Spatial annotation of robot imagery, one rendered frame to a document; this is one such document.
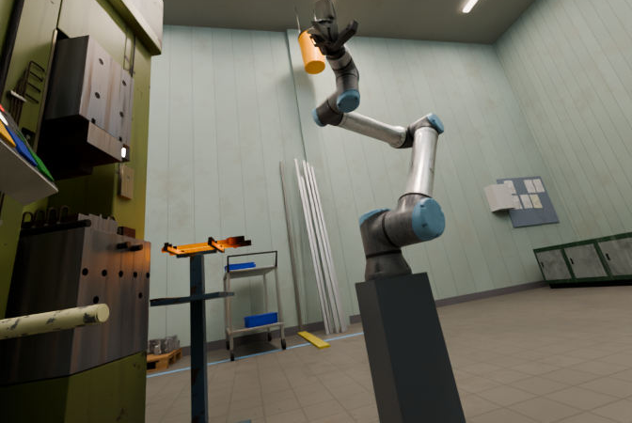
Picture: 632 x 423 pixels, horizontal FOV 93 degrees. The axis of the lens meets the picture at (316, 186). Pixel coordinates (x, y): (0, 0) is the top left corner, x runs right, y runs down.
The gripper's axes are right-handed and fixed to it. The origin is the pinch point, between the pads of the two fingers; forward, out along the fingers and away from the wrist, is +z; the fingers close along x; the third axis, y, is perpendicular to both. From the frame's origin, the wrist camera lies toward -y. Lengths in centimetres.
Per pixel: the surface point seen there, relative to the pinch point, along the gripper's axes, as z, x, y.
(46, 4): 29, -2, 116
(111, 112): -3, -34, 98
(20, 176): 30, -76, 45
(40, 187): 23, -77, 50
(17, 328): 16, -109, 44
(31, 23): 30, -16, 109
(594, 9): -519, 530, -223
